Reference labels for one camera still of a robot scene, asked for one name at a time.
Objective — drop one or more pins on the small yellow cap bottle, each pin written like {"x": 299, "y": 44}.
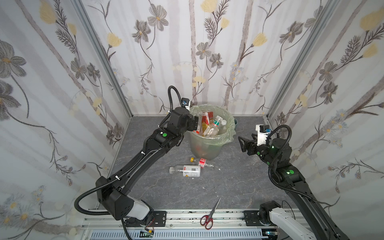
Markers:
{"x": 201, "y": 162}

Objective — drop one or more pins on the clear square bottle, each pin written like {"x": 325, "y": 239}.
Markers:
{"x": 223, "y": 128}

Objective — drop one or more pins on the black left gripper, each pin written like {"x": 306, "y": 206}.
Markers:
{"x": 192, "y": 123}

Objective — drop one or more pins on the green mesh waste bin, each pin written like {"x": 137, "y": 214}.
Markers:
{"x": 206, "y": 152}

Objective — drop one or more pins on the sunflower label bottle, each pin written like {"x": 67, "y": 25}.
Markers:
{"x": 213, "y": 129}

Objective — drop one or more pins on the yellow tea bottle red label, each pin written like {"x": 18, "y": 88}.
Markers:
{"x": 207, "y": 118}

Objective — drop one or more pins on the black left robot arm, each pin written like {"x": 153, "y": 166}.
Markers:
{"x": 113, "y": 192}

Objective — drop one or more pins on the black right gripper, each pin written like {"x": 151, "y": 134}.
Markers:
{"x": 250, "y": 146}

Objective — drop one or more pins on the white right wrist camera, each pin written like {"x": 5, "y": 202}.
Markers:
{"x": 263, "y": 132}

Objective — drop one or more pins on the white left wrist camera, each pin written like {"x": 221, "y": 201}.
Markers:
{"x": 186, "y": 103}

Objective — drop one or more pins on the clear bottle white label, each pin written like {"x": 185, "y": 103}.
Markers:
{"x": 186, "y": 170}

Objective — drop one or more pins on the red handled scissors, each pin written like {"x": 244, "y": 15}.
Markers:
{"x": 207, "y": 220}

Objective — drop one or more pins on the green plastic bin liner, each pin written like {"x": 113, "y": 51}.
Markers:
{"x": 219, "y": 140}

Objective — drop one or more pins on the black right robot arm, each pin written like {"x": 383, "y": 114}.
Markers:
{"x": 289, "y": 179}

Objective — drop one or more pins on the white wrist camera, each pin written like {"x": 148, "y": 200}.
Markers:
{"x": 186, "y": 103}
{"x": 263, "y": 132}

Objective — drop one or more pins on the aluminium rail base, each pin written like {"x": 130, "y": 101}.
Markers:
{"x": 226, "y": 224}

